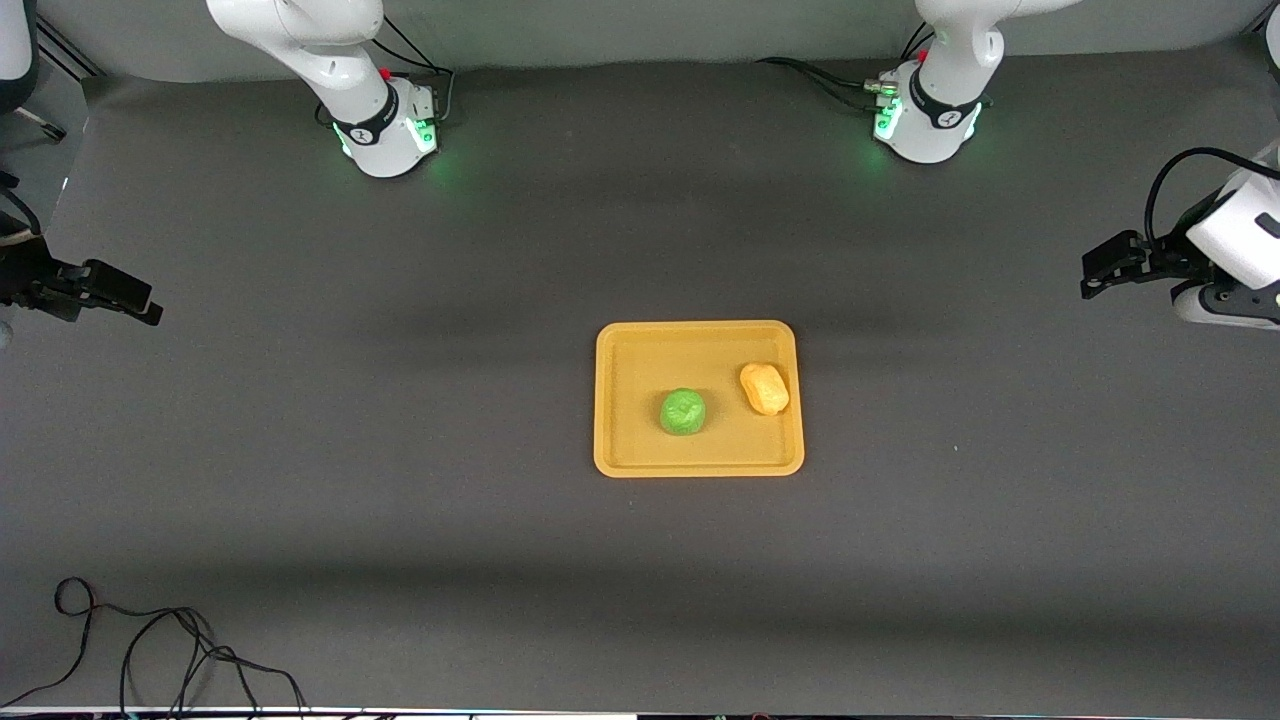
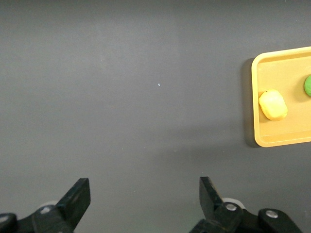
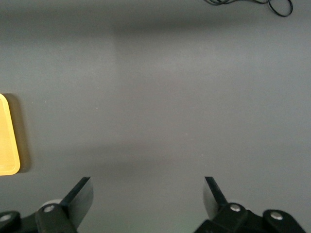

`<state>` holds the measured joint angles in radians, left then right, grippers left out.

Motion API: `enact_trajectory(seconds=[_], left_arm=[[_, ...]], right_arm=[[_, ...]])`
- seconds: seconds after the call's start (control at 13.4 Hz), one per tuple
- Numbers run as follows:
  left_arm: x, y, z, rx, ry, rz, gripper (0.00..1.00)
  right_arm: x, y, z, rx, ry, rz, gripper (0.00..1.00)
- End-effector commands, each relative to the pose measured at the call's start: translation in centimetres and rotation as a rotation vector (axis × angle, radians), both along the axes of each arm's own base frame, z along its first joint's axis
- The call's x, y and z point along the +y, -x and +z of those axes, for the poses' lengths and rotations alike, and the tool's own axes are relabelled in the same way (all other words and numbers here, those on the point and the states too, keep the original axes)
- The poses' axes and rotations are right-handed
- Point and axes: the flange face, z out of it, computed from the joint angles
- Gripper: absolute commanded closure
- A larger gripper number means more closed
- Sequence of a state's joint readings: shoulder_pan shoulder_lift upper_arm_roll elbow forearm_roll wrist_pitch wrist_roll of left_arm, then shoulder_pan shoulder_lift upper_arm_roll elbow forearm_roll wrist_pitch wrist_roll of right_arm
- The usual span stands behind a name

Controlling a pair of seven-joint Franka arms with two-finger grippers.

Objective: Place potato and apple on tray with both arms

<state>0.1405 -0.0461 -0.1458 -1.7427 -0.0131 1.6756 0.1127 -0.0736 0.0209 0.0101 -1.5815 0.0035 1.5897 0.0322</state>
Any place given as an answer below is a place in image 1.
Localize thin black loose cable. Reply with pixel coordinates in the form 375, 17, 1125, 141
0, 577, 311, 720

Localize yellow-brown potato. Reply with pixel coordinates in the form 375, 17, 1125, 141
739, 362, 791, 418

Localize green apple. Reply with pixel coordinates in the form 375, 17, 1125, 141
659, 388, 707, 437

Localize yellow plastic tray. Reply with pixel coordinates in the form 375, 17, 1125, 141
593, 320, 806, 479

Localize black left arm base cables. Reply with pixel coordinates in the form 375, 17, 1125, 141
757, 22, 936, 113

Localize dark grey table mat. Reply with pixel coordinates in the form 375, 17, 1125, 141
0, 35, 1280, 716

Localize black chair base leg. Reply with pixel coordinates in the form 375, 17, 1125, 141
0, 100, 68, 143

